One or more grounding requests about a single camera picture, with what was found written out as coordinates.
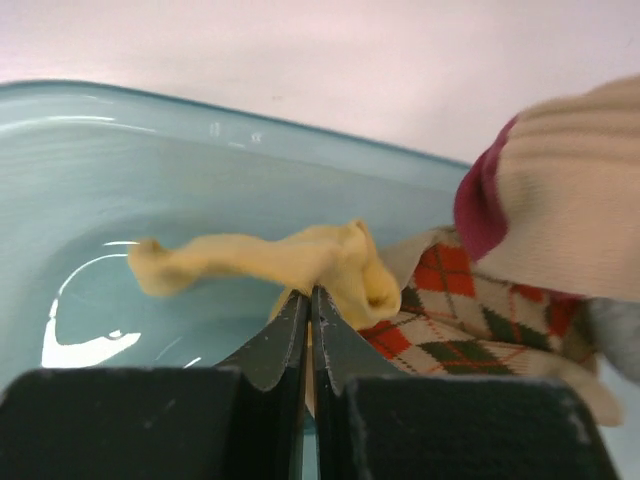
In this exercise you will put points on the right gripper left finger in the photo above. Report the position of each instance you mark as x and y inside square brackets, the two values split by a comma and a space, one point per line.
[240, 419]

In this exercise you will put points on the beige argyle sock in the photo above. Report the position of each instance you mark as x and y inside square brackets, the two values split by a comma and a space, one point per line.
[456, 320]

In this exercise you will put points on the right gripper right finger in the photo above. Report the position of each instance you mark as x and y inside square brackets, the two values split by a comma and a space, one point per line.
[374, 421]

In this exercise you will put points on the blue transparent tray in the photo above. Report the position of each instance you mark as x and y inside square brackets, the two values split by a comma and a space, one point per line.
[87, 170]

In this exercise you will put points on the beige purple striped sock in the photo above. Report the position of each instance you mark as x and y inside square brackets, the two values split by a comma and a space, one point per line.
[553, 202]

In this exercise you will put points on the yellow sock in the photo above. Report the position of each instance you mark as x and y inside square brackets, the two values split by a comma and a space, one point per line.
[342, 259]

